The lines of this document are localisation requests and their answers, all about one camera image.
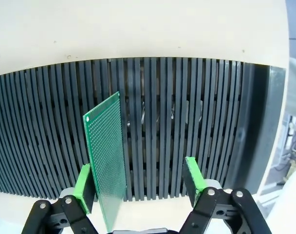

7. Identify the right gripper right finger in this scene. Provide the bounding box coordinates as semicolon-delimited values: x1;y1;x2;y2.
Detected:
179;156;273;234

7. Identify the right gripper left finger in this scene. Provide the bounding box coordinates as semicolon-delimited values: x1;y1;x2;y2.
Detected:
21;163;100;234

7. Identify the green perforated circuit board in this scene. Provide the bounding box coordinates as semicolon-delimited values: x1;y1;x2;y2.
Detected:
82;91;128;232

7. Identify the black slotted PCB rack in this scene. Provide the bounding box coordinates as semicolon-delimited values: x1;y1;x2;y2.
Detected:
0;56;287;202

